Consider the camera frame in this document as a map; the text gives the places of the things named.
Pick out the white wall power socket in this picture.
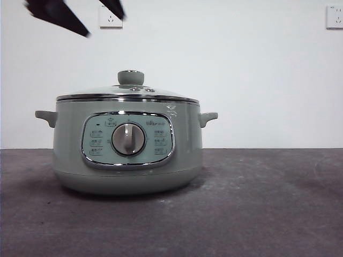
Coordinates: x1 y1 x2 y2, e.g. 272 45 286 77
99 5 124 29
326 5 343 30

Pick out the sage green electric cooking pot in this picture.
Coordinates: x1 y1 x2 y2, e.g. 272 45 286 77
34 97 219 195

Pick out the glass lid with green knob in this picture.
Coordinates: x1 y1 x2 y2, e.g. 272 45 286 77
56 70 200 103

